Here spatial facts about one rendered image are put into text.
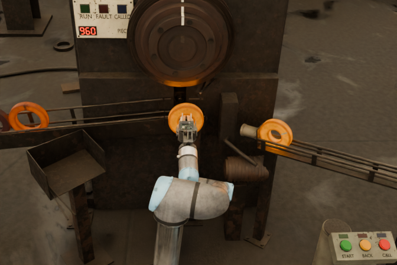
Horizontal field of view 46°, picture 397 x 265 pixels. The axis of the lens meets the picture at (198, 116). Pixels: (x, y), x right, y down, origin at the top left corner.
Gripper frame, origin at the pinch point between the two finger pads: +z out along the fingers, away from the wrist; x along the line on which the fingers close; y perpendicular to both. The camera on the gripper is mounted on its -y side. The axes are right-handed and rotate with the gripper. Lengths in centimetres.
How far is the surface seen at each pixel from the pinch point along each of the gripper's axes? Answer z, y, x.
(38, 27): 247, -153, 136
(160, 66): 14.4, 15.6, 11.2
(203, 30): 18.7, 31.5, -6.3
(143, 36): 21.8, 25.3, 18.1
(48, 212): 4, -89, 75
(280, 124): 0.9, -6.3, -43.0
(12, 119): 16, -21, 81
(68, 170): -13, -22, 51
